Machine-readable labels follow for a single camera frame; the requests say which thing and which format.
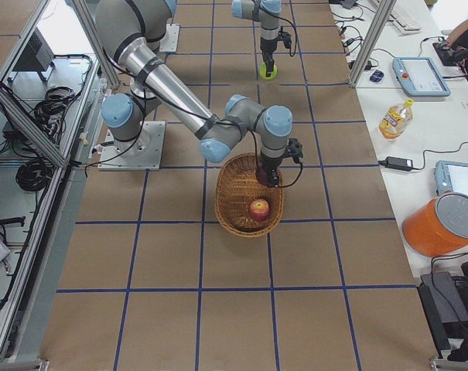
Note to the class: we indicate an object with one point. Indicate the blue computer mouse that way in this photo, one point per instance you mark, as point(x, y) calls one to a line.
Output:
point(377, 76)

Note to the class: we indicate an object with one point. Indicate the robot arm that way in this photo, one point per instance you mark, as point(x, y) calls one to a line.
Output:
point(267, 14)
point(130, 33)

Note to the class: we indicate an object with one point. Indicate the dark purple apple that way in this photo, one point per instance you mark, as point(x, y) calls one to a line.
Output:
point(262, 176)

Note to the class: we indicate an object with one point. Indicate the white keyboard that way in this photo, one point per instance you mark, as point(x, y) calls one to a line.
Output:
point(403, 22)

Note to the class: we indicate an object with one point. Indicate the grey electronics box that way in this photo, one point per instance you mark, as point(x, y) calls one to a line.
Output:
point(36, 57)

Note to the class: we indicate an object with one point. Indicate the front aluminium frame post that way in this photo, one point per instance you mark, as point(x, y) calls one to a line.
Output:
point(374, 31)

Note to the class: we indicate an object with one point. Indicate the green apple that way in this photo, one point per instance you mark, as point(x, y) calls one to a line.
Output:
point(266, 74)

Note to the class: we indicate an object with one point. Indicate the right teach pendant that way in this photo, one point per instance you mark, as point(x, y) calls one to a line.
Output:
point(419, 77)

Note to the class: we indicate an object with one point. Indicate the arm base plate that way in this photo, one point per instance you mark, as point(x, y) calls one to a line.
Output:
point(144, 153)
point(169, 43)

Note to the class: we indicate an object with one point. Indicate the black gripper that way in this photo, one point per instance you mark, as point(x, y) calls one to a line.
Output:
point(268, 49)
point(268, 162)

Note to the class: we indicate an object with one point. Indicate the orange bucket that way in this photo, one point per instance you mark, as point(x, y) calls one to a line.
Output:
point(440, 226)

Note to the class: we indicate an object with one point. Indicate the black power brick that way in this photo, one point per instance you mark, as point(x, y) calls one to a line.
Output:
point(396, 163)

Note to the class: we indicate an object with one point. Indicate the yellow drink bottle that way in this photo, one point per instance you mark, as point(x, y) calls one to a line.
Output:
point(395, 121)

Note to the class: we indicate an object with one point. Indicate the red apple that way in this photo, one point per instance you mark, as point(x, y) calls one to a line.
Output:
point(259, 210)

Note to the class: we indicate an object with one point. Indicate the teach pendant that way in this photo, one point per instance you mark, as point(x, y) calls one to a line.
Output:
point(419, 77)
point(451, 177)

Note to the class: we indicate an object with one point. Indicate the wicker basket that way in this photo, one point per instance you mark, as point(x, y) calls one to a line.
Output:
point(236, 188)

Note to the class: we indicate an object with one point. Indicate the person's hand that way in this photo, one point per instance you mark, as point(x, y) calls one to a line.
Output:
point(451, 39)

